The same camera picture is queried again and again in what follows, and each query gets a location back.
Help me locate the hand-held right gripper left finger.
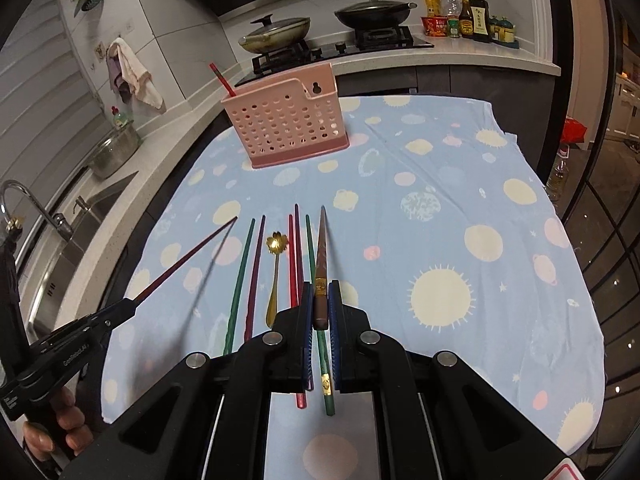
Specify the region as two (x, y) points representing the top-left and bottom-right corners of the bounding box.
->
(65, 282), (317, 480)

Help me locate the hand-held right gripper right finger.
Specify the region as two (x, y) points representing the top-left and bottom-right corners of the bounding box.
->
(327, 280), (571, 480)

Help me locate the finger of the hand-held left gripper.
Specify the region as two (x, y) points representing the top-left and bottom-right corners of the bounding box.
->
(17, 300), (137, 397)
(30, 300), (133, 357)

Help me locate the brown chopstick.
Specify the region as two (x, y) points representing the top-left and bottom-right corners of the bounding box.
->
(312, 205), (332, 332)

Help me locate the maroon chopstick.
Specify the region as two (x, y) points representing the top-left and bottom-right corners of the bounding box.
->
(243, 215), (266, 343)

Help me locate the green chopstick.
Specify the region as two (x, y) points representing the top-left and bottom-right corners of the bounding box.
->
(305, 214), (336, 417)
(223, 217), (256, 356)

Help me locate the gold flower spoon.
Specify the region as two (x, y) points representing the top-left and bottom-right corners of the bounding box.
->
(265, 231), (287, 331)

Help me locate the dark red chopstick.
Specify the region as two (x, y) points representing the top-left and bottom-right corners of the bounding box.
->
(131, 216), (238, 306)

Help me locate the pink perforated utensil holder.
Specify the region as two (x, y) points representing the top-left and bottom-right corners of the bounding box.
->
(220, 65), (351, 169)

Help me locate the person's left hand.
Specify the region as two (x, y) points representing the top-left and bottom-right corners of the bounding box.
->
(21, 386), (91, 463)

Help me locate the steel sink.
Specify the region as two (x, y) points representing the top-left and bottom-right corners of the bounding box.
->
(15, 195), (118, 333)

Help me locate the chrome faucet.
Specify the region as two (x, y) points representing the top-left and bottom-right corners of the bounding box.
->
(0, 180), (75, 243)

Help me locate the blue planet print cloth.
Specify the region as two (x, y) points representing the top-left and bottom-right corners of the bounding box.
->
(100, 94), (608, 480)

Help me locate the steel colander bowl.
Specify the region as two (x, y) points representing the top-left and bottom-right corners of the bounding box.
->
(87, 122), (141, 180)

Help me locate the white window blind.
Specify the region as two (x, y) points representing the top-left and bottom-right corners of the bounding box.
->
(0, 5), (116, 196)

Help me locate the purple hanging cloth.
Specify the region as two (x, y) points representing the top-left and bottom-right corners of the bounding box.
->
(106, 55), (131, 103)

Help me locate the plastic oil bottle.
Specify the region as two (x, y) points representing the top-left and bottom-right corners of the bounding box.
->
(545, 157), (571, 201)

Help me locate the black gas stove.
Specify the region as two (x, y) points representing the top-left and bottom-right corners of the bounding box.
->
(234, 25), (435, 87)

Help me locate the pink hanging towel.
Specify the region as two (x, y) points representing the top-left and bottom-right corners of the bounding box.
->
(107, 37), (167, 113)

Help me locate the beige wok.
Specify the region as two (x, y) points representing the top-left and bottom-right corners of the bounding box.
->
(237, 30), (312, 56)

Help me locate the dark base cabinet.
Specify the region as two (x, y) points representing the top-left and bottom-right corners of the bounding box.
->
(335, 62), (561, 106)

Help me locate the black framed glass door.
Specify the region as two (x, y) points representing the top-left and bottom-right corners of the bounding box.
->
(560, 0), (640, 411)

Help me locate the black wok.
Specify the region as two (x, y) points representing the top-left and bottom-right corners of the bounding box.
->
(334, 2), (418, 30)

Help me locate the red plastic bag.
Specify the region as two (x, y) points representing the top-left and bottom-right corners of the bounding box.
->
(562, 117), (588, 146)

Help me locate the glass lid white knob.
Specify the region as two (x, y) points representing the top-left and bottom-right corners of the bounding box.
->
(335, 0), (408, 16)

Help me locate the brown bottle yellow cap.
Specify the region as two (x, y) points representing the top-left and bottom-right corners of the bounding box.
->
(458, 0), (475, 39)

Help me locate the blue condiment jar set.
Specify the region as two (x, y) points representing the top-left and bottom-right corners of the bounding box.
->
(489, 15), (518, 46)

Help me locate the dark soy sauce bottle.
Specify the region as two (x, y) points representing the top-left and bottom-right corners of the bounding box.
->
(469, 0), (492, 43)

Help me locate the glass lid black handle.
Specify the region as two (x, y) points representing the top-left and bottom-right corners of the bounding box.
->
(243, 14), (311, 43)

